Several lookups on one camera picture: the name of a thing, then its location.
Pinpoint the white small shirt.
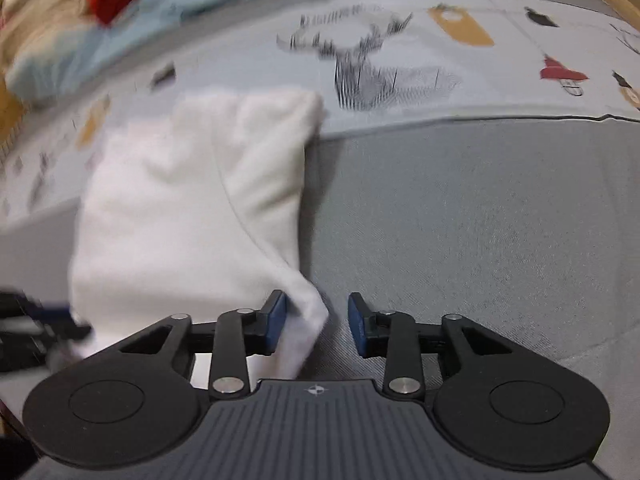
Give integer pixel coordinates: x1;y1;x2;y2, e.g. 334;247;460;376
70;87;329;380

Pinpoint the grey printed bed sheet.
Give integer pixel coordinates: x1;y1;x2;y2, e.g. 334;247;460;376
0;0;640;411

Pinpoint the cream folded blanket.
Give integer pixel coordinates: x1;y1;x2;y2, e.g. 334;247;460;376
1;0;98;101

